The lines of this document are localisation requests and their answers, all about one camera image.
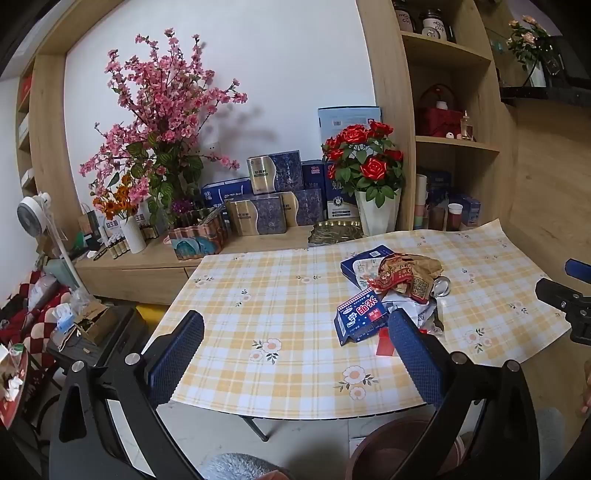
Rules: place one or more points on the red rose bouquet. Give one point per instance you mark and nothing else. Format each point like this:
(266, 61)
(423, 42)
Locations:
(364, 157)

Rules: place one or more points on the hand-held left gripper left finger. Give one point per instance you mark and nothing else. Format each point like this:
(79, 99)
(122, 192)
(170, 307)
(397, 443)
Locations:
(178, 355)

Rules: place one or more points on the dark glass jar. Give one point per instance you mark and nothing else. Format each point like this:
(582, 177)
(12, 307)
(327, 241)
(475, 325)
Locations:
(405, 16)

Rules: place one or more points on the person's right leg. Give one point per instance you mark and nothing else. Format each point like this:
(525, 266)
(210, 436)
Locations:
(554, 434)

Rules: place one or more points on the gold metal tray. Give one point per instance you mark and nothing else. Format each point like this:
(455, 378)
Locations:
(334, 233)

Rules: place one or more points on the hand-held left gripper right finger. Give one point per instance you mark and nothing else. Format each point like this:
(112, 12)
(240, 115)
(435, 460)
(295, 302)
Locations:
(413, 355)

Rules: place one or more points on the clear plastic bag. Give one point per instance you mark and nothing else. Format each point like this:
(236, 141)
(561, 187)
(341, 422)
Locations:
(44, 290)

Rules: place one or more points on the yellow plaid floral tablecloth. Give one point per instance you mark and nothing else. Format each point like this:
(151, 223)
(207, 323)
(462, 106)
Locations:
(277, 300)

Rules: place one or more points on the stack of pastel paper cups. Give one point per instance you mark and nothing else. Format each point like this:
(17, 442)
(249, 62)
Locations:
(420, 203)

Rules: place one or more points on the red soda can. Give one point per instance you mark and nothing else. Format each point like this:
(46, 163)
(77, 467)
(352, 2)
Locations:
(442, 287)

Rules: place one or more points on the wooden shelf unit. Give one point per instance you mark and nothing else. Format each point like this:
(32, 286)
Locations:
(388, 92)

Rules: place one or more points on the pink blossom bouquet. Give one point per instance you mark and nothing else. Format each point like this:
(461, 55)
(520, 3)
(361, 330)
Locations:
(157, 92)

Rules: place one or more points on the red cup white rim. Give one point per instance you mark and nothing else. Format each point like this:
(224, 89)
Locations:
(455, 217)

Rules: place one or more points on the scalloped printed basket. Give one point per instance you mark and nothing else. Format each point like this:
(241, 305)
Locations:
(198, 242)

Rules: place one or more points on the pale pink rose bouquet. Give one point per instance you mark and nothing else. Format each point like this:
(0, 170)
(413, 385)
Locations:
(526, 37)

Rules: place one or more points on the black side table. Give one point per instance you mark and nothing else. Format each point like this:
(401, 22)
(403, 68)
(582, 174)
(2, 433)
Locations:
(124, 332)

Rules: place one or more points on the white faceted flower pot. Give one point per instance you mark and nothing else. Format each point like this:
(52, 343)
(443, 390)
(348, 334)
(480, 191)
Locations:
(378, 214)

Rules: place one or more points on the blue white tall carton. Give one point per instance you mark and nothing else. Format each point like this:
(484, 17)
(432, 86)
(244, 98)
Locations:
(339, 203)

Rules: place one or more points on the red brown wrapper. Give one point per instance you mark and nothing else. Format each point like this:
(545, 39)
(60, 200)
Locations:
(406, 272)

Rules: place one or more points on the blue gold gift box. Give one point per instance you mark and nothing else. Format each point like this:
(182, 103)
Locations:
(258, 217)
(277, 170)
(304, 207)

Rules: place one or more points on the black folding table frame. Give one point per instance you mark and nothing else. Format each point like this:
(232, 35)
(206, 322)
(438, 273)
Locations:
(256, 427)

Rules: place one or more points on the brown paper bag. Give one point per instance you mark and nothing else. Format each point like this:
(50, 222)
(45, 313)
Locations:
(87, 221)

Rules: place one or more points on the blue white flat box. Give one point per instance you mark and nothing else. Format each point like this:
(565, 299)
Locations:
(226, 191)

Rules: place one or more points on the white desk fan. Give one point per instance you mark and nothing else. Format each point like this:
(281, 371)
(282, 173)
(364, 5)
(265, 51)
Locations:
(32, 214)

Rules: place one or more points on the purple flower bunch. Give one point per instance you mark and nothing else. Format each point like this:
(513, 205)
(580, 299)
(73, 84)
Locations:
(182, 206)

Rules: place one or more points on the red white checkered blanket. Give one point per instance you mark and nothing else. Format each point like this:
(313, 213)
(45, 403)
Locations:
(32, 332)

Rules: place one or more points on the blue red snack box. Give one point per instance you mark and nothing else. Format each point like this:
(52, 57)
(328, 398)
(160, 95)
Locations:
(358, 318)

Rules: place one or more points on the white paper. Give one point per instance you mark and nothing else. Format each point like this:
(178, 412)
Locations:
(427, 314)

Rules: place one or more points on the large light blue box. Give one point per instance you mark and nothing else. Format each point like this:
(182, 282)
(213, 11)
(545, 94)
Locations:
(341, 121)

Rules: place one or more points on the red paper packet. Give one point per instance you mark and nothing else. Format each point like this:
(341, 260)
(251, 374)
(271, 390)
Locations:
(385, 345)

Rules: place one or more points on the glass perfume bottle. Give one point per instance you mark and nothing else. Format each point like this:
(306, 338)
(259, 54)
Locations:
(467, 129)

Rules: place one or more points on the person's left leg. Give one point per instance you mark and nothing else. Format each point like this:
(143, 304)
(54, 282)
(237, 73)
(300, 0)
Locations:
(240, 468)

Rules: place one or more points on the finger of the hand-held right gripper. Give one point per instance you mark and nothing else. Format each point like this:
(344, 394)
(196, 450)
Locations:
(579, 267)
(561, 300)

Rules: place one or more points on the white black jar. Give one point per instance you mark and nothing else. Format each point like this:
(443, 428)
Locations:
(436, 25)

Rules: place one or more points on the blue white printed carton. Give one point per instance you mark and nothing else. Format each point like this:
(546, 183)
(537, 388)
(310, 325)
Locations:
(358, 270)

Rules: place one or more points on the small cardboard box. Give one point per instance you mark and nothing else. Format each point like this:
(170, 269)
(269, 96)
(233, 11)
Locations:
(99, 323)

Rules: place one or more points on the maroon plastic bin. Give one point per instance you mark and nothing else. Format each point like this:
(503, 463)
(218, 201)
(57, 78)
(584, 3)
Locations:
(369, 452)

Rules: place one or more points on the white ribbed vase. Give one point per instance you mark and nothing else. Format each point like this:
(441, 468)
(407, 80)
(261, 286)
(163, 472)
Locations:
(133, 235)

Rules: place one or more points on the black wall shelf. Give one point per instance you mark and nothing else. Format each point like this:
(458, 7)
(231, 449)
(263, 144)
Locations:
(545, 96)

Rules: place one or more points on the person's leg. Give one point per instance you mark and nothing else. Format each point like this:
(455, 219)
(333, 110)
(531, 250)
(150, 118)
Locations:
(240, 468)
(554, 434)

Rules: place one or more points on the blue purple box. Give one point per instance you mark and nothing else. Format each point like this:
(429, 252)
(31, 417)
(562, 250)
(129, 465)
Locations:
(472, 211)

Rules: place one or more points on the row of small brown bottles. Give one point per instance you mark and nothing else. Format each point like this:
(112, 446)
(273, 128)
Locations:
(117, 247)

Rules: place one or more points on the orange flower bunch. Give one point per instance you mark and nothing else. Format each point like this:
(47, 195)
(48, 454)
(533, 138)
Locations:
(113, 203)

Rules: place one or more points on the low wooden cabinet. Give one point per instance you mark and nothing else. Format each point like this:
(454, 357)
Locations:
(138, 272)

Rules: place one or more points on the dark blue printed box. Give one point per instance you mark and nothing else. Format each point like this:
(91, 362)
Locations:
(439, 184)

